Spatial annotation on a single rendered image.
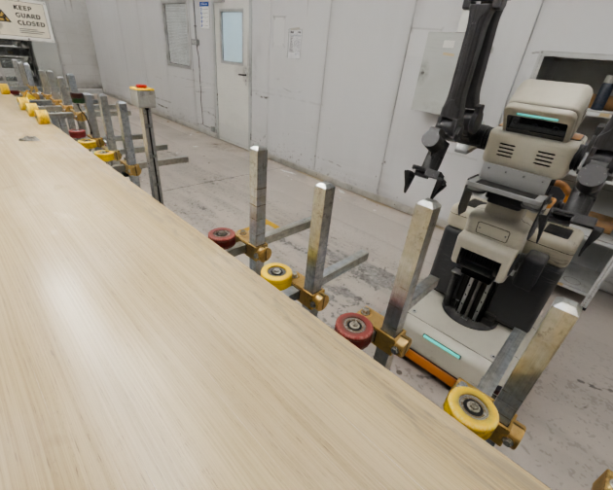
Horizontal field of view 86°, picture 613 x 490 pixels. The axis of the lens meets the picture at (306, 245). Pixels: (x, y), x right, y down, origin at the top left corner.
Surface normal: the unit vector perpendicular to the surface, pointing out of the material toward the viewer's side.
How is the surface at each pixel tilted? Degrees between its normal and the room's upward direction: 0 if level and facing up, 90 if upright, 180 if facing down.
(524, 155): 98
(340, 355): 0
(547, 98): 42
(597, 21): 90
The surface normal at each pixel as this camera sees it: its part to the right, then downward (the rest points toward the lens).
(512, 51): -0.70, 0.30
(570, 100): -0.40, -0.44
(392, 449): 0.09, -0.86
